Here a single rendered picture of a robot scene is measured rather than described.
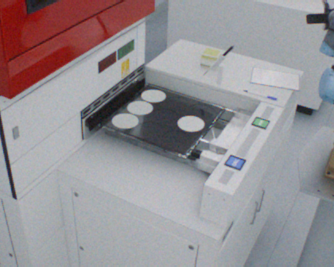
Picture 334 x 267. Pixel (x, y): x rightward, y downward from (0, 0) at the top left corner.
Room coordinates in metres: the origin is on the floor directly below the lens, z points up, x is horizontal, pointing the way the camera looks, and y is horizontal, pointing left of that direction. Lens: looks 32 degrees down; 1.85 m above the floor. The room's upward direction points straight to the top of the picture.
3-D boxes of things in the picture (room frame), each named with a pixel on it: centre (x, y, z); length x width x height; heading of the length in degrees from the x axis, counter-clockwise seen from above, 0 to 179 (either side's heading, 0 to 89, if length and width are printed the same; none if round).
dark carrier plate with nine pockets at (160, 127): (1.44, -0.14, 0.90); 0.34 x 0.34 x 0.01; 58
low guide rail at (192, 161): (1.30, -0.13, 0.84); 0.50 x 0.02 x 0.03; 58
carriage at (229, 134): (1.31, -0.38, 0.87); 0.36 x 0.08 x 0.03; 148
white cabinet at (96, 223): (1.45, -0.27, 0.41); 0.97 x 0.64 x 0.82; 148
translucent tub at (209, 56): (1.73, -0.37, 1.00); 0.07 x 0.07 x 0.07; 61
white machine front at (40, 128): (1.39, 0.15, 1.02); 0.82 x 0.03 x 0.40; 148
